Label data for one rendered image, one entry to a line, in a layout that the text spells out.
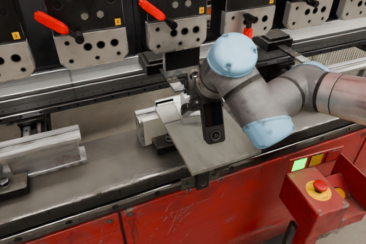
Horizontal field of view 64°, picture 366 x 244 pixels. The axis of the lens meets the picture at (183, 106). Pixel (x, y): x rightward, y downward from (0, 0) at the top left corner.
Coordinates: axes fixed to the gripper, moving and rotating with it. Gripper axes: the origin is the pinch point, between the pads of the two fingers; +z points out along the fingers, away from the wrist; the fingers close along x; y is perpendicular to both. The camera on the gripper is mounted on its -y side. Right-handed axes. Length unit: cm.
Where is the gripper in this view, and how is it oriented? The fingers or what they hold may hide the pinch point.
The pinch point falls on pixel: (196, 114)
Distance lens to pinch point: 79.6
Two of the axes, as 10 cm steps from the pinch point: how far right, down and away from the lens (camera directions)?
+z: -1.5, 2.5, 9.6
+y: -1.8, -9.6, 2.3
